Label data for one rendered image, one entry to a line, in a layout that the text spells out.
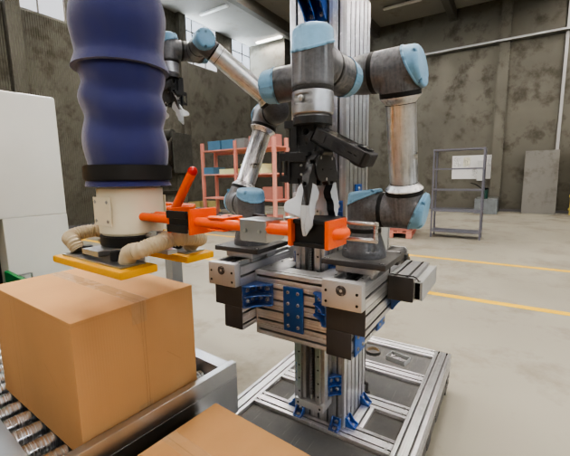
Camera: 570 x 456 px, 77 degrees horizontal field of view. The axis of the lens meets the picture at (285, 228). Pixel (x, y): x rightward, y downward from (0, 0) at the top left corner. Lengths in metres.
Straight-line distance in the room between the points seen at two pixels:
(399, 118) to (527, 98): 13.15
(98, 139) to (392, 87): 0.78
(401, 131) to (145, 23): 0.73
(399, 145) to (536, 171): 12.69
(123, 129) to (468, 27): 14.28
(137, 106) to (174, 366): 0.84
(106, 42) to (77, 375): 0.84
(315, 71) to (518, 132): 13.52
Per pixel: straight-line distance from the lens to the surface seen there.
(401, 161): 1.13
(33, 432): 1.51
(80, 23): 1.06
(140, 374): 1.27
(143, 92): 1.02
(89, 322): 1.12
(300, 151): 0.67
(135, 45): 1.03
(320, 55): 0.66
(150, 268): 0.93
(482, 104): 14.25
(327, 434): 1.79
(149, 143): 1.00
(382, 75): 1.10
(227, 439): 1.25
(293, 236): 0.65
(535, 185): 13.68
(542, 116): 14.15
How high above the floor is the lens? 1.32
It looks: 8 degrees down
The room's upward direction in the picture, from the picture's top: 1 degrees counter-clockwise
